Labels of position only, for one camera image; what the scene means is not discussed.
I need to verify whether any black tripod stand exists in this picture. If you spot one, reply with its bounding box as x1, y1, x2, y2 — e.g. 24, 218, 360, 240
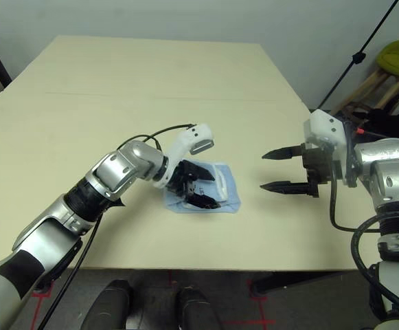
317, 0, 399, 109

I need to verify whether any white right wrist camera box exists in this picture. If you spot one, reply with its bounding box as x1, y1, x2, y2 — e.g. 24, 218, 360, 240
304, 109, 358, 188

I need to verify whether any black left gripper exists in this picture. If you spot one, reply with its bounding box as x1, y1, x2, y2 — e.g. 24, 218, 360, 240
166, 160, 221, 211

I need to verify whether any light blue towel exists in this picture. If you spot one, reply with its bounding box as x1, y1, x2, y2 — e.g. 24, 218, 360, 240
163, 161, 242, 216

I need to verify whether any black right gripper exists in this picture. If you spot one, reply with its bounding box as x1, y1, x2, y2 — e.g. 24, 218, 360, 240
260, 142, 341, 199

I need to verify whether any black office chair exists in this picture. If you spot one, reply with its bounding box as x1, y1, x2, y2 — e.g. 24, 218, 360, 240
343, 91, 399, 145

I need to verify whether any thin cable with red tape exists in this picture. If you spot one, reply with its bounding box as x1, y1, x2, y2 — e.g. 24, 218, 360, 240
346, 120, 385, 138

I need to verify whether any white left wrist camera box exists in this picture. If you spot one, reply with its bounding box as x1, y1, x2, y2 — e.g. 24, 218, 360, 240
152, 123, 216, 189

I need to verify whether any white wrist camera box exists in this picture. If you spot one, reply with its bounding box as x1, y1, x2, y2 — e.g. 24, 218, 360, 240
152, 123, 216, 189
304, 109, 358, 188

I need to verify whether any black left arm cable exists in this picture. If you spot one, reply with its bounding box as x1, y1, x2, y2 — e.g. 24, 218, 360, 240
36, 122, 200, 330

